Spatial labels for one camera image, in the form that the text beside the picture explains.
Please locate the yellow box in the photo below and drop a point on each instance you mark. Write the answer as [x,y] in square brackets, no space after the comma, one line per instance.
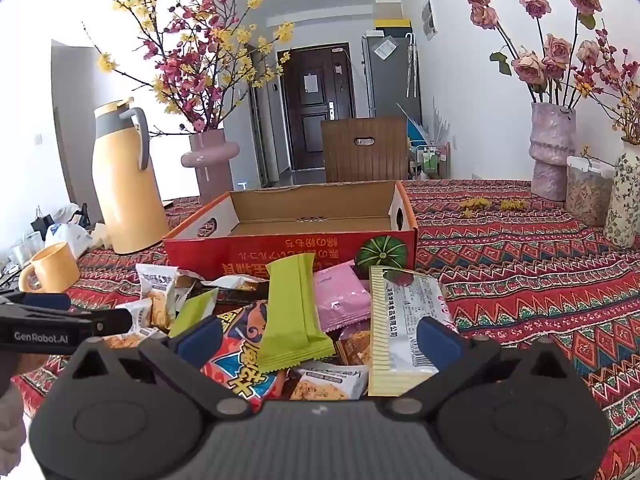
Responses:
[392,23]

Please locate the yellow thermos jug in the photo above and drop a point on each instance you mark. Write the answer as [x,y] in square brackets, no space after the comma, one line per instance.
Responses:
[127,185]

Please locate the clear storage jar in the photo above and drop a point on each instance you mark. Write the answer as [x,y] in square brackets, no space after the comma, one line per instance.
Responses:
[585,195]

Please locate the floral ceramic vase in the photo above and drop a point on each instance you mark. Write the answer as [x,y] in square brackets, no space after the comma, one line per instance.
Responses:
[625,200]

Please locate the white plastic bag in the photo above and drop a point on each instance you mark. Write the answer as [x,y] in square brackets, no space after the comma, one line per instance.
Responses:
[70,237]

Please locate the pink textured vase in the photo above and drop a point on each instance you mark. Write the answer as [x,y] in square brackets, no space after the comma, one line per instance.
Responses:
[552,150]

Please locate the colourful chip bag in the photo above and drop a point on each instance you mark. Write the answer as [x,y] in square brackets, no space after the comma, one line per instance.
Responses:
[245,340]

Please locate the yellow and red flower sprigs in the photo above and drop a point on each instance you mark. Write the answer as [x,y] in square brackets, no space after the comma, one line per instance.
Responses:
[617,75]

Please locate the white folded umbrella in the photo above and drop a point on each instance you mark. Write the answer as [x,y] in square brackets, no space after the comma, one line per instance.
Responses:
[411,70]

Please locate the pink and yellow blossom branches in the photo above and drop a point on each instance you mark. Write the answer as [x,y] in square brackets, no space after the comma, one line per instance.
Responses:
[215,35]

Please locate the pink snack packet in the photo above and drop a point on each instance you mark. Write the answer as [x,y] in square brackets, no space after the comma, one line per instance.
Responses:
[342,295]

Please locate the storage rack with bottles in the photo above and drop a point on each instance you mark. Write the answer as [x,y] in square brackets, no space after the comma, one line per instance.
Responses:
[430,160]

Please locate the brown snack packet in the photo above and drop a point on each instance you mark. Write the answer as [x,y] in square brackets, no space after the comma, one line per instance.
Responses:
[356,347]
[235,291]

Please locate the white pampas grass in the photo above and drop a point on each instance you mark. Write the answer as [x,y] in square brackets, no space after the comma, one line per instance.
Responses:
[425,125]

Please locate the red cardboard box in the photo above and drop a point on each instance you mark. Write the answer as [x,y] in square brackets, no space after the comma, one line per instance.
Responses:
[225,255]

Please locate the fallen yellow flower sprig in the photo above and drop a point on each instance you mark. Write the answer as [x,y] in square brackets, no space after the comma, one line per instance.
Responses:
[512,204]
[475,206]

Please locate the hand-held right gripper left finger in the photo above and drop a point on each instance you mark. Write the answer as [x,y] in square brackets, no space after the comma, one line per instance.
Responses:
[200,340]

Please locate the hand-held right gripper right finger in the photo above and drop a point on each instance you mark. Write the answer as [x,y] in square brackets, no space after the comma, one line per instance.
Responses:
[440,342]

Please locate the dried pink rose bouquet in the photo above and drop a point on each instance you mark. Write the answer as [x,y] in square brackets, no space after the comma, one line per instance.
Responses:
[557,50]

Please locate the green snack packet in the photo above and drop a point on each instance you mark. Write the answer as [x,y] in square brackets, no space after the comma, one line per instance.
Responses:
[192,310]
[292,320]

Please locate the yellow mug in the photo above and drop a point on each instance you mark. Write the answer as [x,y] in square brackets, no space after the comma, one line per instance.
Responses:
[55,267]

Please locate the beige cloth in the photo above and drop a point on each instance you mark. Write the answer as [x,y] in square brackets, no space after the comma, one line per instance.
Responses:
[99,235]

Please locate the cream striped snack packet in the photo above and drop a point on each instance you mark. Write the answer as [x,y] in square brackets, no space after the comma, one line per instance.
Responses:
[400,325]

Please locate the grey refrigerator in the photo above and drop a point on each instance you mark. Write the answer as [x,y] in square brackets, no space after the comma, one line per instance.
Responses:
[390,85]

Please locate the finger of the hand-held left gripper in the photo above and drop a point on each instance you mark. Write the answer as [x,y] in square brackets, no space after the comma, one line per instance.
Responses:
[112,321]
[45,301]

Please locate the wall poster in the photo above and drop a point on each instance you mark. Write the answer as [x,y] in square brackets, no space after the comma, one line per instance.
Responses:
[429,17]

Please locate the pink vase with flowers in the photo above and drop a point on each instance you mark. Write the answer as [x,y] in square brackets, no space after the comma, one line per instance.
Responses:
[320,125]

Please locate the white paper notice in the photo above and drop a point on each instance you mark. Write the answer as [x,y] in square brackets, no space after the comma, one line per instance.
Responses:
[311,83]
[385,48]

